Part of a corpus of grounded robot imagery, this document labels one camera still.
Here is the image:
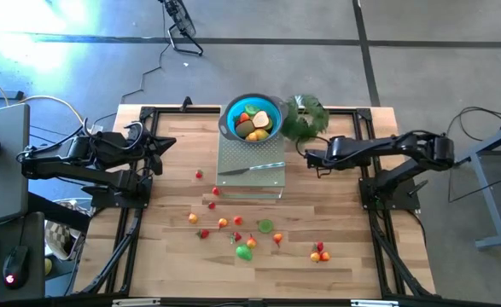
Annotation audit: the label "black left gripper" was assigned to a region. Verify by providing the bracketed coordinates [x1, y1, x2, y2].
[124, 123, 178, 177]

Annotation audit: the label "silver table knife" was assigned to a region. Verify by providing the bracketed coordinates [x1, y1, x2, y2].
[217, 161, 286, 177]

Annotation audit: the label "red toy apple half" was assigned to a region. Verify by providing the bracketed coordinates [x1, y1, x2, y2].
[252, 109, 271, 130]

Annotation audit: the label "blue collapsible colander bowl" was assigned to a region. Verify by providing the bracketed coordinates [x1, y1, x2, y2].
[218, 93, 288, 145]

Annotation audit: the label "potted green plant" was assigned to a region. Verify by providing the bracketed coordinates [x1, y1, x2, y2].
[280, 94, 330, 144]

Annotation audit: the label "green toy pear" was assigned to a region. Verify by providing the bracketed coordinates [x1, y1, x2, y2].
[235, 243, 254, 263]

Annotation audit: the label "beige checkered cushion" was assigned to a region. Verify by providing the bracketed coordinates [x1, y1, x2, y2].
[44, 200, 87, 262]

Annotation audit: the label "black floor fan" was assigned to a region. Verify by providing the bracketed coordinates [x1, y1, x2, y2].
[159, 0, 205, 57]

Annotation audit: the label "black desk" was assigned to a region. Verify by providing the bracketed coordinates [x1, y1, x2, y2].
[0, 211, 46, 304]

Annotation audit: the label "grey desk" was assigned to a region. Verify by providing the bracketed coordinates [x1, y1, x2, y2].
[0, 103, 31, 229]

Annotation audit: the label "black computer mouse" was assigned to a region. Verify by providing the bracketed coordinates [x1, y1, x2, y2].
[2, 245, 30, 291]

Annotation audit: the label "black looped gripper cable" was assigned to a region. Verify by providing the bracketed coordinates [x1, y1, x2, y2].
[294, 135, 333, 159]

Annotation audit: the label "black aluminium table frame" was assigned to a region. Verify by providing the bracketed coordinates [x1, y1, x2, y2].
[73, 105, 437, 299]

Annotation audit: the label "black floor cable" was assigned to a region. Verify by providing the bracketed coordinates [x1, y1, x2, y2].
[91, 3, 170, 129]

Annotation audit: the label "cream hose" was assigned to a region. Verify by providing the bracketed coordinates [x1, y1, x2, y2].
[0, 70, 90, 129]

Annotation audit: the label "silver metal bracket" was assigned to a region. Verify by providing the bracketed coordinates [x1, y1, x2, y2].
[351, 299, 400, 307]
[112, 298, 161, 307]

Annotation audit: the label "black cables on floor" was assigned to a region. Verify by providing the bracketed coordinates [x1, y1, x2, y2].
[445, 106, 501, 204]

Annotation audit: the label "blue grey table frame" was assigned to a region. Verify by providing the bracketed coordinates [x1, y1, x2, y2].
[457, 119, 501, 249]

